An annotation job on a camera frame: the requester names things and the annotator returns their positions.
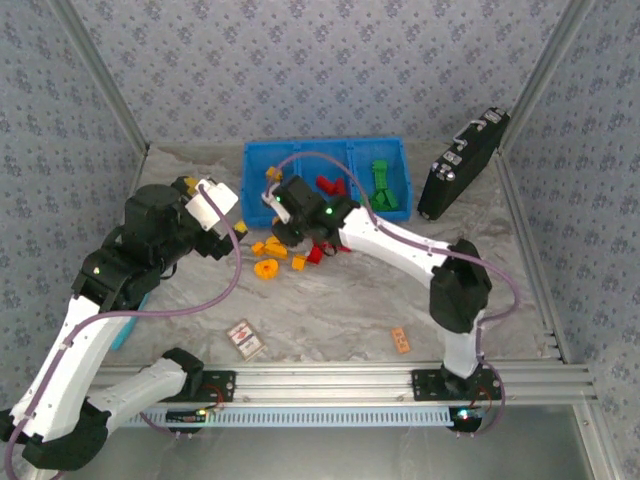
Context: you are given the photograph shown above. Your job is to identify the teal pen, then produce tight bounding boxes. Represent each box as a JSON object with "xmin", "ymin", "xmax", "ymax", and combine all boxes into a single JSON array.
[{"xmin": 110, "ymin": 294, "xmax": 151, "ymax": 351}]

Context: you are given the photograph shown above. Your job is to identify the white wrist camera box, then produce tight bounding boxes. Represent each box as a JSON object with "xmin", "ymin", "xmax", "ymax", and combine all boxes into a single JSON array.
[
  {"xmin": 261, "ymin": 191, "xmax": 292, "ymax": 227},
  {"xmin": 183, "ymin": 178, "xmax": 240, "ymax": 232}
]

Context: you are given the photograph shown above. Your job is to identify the small circuit board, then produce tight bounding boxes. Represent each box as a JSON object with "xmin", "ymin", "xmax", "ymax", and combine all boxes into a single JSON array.
[
  {"xmin": 164, "ymin": 408, "xmax": 209, "ymax": 424},
  {"xmin": 448, "ymin": 407, "xmax": 485, "ymax": 424}
]

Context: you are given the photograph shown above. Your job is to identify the blue three-compartment plastic container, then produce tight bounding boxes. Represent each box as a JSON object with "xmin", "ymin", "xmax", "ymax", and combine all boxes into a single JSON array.
[{"xmin": 240, "ymin": 135, "xmax": 414, "ymax": 231}]

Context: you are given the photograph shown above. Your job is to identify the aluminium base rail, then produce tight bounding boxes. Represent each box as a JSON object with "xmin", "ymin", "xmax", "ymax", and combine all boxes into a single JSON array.
[{"xmin": 92, "ymin": 363, "xmax": 599, "ymax": 407}]

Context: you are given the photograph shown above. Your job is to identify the large yellow curved lego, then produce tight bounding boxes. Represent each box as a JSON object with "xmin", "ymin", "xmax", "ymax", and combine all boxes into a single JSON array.
[{"xmin": 263, "ymin": 234, "xmax": 291, "ymax": 262}]

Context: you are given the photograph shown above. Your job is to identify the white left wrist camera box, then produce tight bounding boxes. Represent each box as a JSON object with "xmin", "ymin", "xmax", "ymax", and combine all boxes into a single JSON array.
[{"xmin": 183, "ymin": 178, "xmax": 240, "ymax": 232}]

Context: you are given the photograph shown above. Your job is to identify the tall green lego piece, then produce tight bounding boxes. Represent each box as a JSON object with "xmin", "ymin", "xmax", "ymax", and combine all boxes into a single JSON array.
[{"xmin": 370, "ymin": 159, "xmax": 390, "ymax": 190}]

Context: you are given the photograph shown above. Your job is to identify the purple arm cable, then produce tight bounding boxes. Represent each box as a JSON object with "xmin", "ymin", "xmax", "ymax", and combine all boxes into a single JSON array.
[
  {"xmin": 3, "ymin": 183, "xmax": 245, "ymax": 480},
  {"xmin": 263, "ymin": 151, "xmax": 521, "ymax": 440}
]

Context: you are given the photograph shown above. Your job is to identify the playing card box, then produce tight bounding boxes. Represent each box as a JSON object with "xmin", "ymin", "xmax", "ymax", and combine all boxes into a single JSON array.
[{"xmin": 225, "ymin": 318, "xmax": 266, "ymax": 363}]

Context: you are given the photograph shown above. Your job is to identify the black hard case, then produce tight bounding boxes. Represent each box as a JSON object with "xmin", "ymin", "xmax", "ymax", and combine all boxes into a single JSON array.
[{"xmin": 417, "ymin": 106, "xmax": 512, "ymax": 222}]

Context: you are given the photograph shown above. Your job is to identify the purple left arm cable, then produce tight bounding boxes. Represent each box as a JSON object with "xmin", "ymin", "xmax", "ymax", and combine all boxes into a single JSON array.
[{"xmin": 3, "ymin": 183, "xmax": 245, "ymax": 480}]

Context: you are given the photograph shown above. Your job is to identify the aluminium side rail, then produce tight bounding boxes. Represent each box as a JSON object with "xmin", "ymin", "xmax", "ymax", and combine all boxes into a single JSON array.
[
  {"xmin": 492, "ymin": 148, "xmax": 574, "ymax": 366},
  {"xmin": 129, "ymin": 144, "xmax": 151, "ymax": 201}
]

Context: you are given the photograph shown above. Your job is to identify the slotted cable duct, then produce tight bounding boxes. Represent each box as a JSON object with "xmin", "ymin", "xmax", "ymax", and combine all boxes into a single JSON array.
[{"xmin": 119, "ymin": 405, "xmax": 484, "ymax": 429}]

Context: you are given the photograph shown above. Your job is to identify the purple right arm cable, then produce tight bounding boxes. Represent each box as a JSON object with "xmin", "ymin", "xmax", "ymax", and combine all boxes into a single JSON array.
[{"xmin": 263, "ymin": 151, "xmax": 521, "ymax": 440}]

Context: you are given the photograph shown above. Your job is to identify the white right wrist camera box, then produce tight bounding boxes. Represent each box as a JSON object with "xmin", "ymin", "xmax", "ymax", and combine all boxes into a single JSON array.
[{"xmin": 261, "ymin": 191, "xmax": 292, "ymax": 227}]

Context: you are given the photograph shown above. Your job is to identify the aluminium frame post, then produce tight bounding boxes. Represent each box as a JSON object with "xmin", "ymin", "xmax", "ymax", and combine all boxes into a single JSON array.
[
  {"xmin": 47, "ymin": 0, "xmax": 151, "ymax": 154},
  {"xmin": 497, "ymin": 0, "xmax": 599, "ymax": 154},
  {"xmin": 572, "ymin": 404, "xmax": 621, "ymax": 480}
]

